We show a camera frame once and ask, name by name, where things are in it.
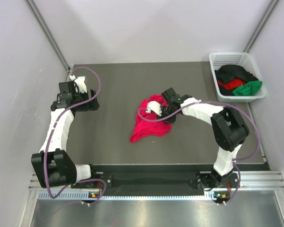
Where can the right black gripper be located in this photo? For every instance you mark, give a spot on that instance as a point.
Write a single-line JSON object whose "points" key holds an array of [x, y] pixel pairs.
{"points": [[163, 108]]}

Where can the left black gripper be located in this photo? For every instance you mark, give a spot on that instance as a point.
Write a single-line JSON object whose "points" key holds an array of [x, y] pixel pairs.
{"points": [[91, 105]]}

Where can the pink t shirt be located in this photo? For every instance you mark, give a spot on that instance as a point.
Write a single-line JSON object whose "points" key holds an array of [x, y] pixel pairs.
{"points": [[144, 128]]}

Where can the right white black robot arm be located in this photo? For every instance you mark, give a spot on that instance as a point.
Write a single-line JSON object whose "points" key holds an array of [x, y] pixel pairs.
{"points": [[229, 129]]}

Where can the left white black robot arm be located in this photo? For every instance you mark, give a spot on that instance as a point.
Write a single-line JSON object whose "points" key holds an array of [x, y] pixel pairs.
{"points": [[61, 170]]}

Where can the red t shirt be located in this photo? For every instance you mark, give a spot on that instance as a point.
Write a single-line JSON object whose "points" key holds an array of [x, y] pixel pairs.
{"points": [[227, 89]]}

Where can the black t shirt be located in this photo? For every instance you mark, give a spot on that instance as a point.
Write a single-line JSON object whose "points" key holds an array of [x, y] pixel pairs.
{"points": [[228, 73]]}

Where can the green t shirt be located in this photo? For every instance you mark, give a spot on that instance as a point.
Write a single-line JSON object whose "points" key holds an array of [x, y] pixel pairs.
{"points": [[249, 89]]}

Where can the white plastic basket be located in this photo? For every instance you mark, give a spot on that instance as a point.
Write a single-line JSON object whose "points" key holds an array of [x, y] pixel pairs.
{"points": [[243, 59]]}

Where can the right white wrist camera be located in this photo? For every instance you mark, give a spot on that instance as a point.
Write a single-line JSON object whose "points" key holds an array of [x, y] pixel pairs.
{"points": [[154, 106]]}

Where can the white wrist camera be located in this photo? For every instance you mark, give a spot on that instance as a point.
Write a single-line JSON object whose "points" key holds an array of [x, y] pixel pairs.
{"points": [[79, 84], [154, 106]]}

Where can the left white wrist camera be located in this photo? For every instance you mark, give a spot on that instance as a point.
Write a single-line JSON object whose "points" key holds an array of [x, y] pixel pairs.
{"points": [[79, 84]]}

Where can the left aluminium corner post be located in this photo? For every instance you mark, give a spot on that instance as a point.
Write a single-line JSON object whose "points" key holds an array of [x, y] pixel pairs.
{"points": [[48, 34]]}

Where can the aluminium corner post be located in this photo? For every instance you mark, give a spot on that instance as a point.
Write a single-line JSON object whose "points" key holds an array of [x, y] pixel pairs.
{"points": [[261, 24], [48, 34]]}

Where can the aluminium frame rail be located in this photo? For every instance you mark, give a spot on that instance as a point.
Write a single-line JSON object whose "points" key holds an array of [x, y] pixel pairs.
{"points": [[245, 180]]}

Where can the right aluminium corner post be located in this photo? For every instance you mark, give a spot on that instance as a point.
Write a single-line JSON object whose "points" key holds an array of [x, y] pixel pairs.
{"points": [[261, 24]]}

